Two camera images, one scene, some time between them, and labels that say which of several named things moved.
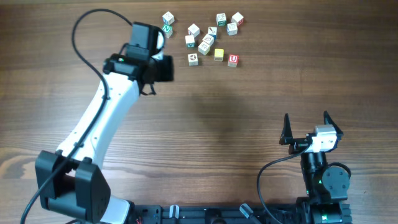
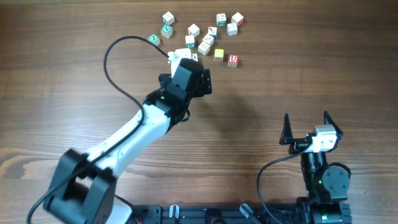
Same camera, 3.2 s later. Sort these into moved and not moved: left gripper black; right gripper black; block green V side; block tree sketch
Moved: left gripper black
Not moved: right gripper black; block tree sketch; block green V side
